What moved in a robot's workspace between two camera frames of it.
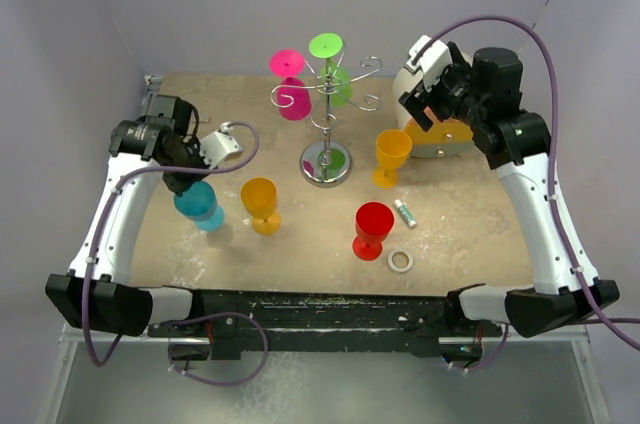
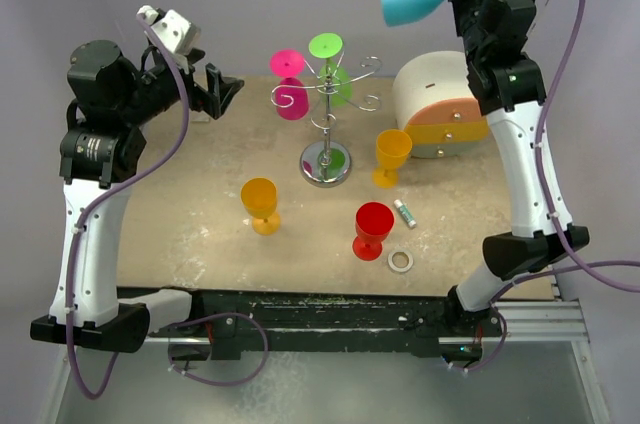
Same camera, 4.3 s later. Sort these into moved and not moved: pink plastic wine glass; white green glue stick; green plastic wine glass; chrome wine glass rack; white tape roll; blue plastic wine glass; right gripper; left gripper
Moved: blue plastic wine glass; right gripper; left gripper
Not moved: chrome wine glass rack; white tape roll; green plastic wine glass; white green glue stick; pink plastic wine glass
